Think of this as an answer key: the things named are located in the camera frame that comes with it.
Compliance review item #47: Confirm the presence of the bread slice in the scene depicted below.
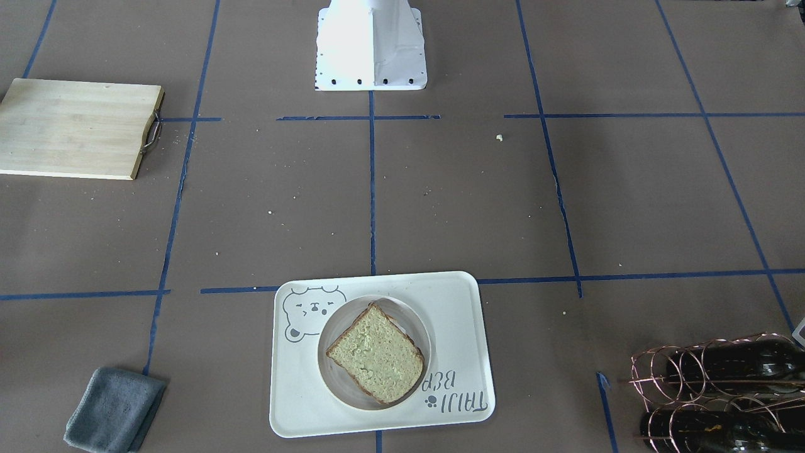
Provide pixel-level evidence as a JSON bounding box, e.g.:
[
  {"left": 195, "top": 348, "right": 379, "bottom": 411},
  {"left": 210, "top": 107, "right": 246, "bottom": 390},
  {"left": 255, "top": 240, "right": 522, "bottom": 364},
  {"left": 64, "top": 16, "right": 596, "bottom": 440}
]
[{"left": 325, "top": 301, "right": 425, "bottom": 405}]

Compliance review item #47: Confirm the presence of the white round plate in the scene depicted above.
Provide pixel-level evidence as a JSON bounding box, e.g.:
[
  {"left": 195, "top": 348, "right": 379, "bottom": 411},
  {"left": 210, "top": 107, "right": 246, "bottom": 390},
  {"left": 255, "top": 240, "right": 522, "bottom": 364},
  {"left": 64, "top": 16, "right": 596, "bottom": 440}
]
[{"left": 318, "top": 295, "right": 431, "bottom": 410}]

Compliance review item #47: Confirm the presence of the cream bear tray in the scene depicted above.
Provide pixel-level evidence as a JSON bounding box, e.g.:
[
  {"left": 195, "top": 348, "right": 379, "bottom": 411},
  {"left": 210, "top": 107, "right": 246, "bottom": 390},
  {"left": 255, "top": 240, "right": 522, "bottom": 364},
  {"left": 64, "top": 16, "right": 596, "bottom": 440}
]
[{"left": 269, "top": 271, "right": 496, "bottom": 438}]

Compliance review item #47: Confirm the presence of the dark wine bottle rear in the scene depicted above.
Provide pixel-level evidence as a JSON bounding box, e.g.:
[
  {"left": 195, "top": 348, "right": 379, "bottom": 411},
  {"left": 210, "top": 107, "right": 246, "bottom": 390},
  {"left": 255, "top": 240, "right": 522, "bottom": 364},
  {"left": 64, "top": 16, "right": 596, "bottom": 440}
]
[{"left": 640, "top": 406, "right": 804, "bottom": 452}]

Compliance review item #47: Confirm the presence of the dark wine bottle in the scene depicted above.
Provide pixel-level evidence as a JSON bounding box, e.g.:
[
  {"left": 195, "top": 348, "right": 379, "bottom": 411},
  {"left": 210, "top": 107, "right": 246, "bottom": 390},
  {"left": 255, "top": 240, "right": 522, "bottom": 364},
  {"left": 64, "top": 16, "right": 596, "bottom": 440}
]
[
  {"left": 640, "top": 406, "right": 804, "bottom": 452},
  {"left": 666, "top": 337, "right": 804, "bottom": 395}
]

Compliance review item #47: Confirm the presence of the grey folded cloth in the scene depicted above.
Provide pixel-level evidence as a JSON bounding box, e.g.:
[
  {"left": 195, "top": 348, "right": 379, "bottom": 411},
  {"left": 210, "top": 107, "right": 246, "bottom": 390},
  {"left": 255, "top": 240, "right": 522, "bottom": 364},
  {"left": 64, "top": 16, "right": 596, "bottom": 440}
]
[{"left": 64, "top": 367, "right": 167, "bottom": 452}]

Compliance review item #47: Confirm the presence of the wooden cutting board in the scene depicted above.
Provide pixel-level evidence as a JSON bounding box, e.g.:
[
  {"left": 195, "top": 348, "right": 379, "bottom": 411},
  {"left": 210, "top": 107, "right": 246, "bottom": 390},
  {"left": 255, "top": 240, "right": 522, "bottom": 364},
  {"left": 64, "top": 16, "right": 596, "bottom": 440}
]
[{"left": 1, "top": 78, "right": 164, "bottom": 180}]

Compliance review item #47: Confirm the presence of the dark wine bottle front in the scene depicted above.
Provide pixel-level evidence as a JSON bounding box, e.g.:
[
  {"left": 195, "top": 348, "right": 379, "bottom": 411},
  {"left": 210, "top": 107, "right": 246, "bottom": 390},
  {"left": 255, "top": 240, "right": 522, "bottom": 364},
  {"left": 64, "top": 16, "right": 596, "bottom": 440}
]
[{"left": 666, "top": 337, "right": 804, "bottom": 395}]

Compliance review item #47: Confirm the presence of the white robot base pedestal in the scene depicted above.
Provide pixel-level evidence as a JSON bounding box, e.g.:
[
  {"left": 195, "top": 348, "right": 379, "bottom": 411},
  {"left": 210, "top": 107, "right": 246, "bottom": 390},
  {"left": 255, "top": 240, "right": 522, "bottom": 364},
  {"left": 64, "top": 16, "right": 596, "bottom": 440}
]
[{"left": 314, "top": 1, "right": 428, "bottom": 91}]

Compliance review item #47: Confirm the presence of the copper wire bottle rack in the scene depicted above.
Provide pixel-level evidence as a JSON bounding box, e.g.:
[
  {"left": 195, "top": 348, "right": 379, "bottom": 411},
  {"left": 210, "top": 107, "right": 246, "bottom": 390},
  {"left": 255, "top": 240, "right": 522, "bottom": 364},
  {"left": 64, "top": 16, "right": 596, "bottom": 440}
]
[{"left": 629, "top": 333, "right": 804, "bottom": 439}]

